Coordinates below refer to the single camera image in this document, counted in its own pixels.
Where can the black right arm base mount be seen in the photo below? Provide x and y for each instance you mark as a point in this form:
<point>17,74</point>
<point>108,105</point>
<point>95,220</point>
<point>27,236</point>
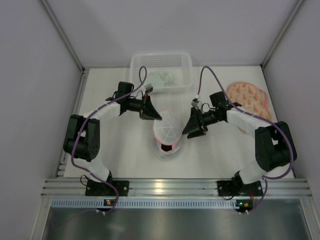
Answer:
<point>235,187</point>

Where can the white plastic basket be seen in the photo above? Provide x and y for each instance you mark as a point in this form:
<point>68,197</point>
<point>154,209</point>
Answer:
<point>178,63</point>

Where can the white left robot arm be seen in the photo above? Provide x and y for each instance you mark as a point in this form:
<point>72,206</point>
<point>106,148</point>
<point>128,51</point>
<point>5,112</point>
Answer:
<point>83,135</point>

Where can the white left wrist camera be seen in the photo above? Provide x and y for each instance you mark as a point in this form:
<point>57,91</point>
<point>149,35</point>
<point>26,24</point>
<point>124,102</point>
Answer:
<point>147,88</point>

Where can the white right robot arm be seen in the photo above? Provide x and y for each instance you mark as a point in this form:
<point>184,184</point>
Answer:
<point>273,143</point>

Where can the white mesh pink-trimmed laundry bag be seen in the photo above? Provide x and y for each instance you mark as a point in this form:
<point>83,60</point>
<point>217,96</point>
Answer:
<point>167,131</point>

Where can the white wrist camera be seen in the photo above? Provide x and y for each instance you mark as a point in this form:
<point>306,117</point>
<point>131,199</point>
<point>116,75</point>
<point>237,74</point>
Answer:
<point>196,102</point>
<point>147,88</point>

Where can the white slotted cable duct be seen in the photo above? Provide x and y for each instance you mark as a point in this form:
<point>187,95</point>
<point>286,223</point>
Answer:
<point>150,203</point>

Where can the aluminium frame rail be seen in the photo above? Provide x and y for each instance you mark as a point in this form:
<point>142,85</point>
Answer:
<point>286,188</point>

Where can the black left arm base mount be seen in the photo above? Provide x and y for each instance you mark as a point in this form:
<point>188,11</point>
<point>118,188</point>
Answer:
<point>99,189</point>

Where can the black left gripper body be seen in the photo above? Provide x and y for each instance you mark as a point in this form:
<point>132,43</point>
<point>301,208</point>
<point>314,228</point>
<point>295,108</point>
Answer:
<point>145,107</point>

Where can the peach patterned laundry bag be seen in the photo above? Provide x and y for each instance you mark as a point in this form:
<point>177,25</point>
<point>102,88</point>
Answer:
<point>253,101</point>

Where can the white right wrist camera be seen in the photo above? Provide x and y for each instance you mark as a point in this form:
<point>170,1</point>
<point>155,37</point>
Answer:
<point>196,102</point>

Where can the light green garment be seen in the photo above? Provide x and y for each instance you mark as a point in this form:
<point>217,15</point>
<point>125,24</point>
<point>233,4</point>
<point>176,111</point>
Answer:
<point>161,79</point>

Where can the black lace bra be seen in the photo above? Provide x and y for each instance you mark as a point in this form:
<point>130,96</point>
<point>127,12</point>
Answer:
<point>166,148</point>

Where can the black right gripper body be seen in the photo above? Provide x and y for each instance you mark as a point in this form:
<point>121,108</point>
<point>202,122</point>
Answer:
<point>199,122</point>

